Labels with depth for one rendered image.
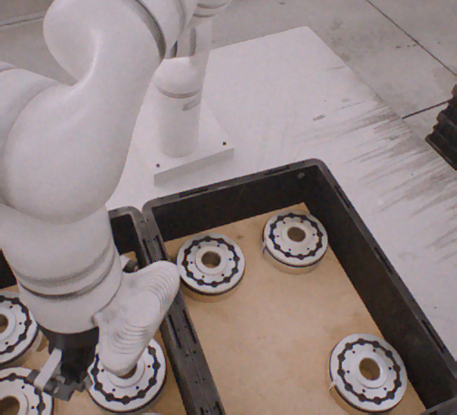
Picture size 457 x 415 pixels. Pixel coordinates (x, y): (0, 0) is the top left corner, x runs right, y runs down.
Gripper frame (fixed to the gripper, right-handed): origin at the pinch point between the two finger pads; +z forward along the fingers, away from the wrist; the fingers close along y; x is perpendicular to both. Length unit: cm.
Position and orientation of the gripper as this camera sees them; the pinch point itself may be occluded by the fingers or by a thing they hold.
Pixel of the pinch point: (98, 351)
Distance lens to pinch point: 54.9
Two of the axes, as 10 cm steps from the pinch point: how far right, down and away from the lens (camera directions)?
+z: -0.8, 6.2, 7.8
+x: 9.1, 3.7, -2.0
